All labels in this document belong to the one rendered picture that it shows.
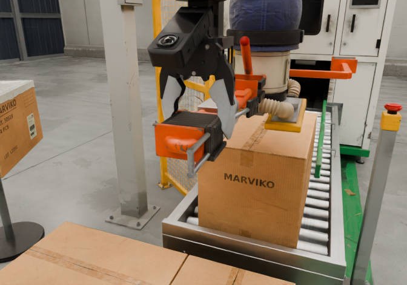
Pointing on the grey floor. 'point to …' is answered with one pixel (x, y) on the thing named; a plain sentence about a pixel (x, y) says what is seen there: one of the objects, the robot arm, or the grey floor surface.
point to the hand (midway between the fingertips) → (196, 131)
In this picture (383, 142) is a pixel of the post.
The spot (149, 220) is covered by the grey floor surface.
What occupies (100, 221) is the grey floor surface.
